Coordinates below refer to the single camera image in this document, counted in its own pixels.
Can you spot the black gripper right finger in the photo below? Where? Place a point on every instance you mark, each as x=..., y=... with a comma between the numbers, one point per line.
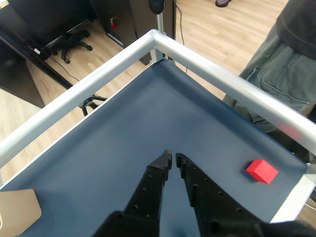
x=212, y=209

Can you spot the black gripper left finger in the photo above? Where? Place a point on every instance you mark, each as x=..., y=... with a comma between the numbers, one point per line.
x=148, y=192

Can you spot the red cube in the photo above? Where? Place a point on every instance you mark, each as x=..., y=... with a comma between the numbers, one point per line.
x=261, y=171

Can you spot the beige box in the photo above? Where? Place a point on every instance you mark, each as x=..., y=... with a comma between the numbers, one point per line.
x=17, y=209

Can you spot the black tripod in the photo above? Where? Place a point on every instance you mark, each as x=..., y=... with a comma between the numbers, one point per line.
x=90, y=102

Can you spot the person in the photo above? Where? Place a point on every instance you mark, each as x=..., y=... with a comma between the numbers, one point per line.
x=284, y=61

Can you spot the black office chair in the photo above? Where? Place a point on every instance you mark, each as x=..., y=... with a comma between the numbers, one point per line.
x=71, y=42

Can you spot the small red fire extinguisher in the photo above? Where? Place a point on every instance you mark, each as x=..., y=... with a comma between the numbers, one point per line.
x=113, y=23

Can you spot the dark cabinet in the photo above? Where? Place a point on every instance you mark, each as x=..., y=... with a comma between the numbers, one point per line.
x=138, y=19

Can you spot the person's shoe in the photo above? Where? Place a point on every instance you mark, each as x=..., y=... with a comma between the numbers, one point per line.
x=222, y=3

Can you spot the dark desk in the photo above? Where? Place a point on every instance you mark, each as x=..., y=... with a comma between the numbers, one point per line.
x=29, y=22

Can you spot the silver metal cart rail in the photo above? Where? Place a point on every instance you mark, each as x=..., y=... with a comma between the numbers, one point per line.
x=153, y=40

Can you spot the camera stand pole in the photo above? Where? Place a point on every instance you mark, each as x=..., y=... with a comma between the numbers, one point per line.
x=156, y=6

